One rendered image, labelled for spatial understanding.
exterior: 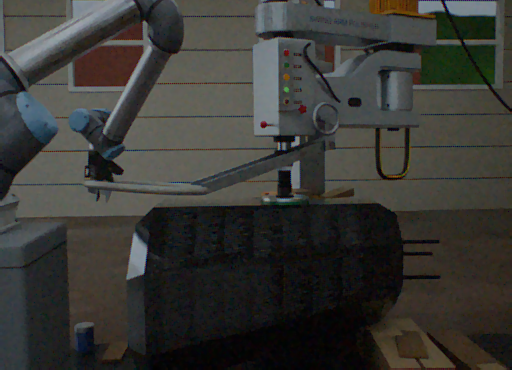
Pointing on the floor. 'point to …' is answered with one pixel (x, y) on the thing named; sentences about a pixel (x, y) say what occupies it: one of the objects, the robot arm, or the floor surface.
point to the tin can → (84, 337)
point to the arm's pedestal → (34, 298)
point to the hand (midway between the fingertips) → (103, 198)
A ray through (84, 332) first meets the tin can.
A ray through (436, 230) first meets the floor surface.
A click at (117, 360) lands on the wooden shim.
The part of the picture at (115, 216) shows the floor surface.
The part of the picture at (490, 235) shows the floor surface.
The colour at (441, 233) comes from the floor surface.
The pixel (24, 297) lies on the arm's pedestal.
